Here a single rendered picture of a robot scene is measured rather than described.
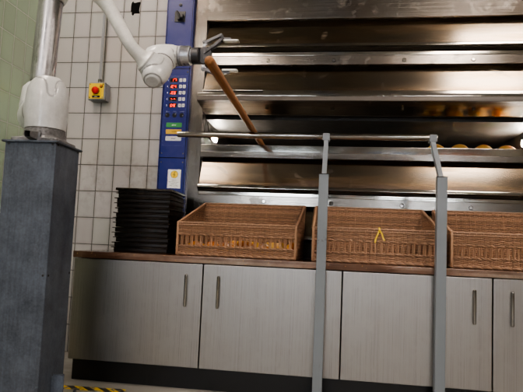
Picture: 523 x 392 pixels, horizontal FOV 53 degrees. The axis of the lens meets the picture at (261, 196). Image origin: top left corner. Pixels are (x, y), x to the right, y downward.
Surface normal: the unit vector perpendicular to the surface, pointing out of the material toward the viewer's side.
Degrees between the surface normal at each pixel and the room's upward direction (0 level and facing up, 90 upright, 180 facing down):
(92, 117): 90
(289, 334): 90
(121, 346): 90
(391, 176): 70
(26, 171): 90
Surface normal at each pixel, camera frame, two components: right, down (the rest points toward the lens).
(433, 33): -0.11, -0.43
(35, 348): -0.08, -0.09
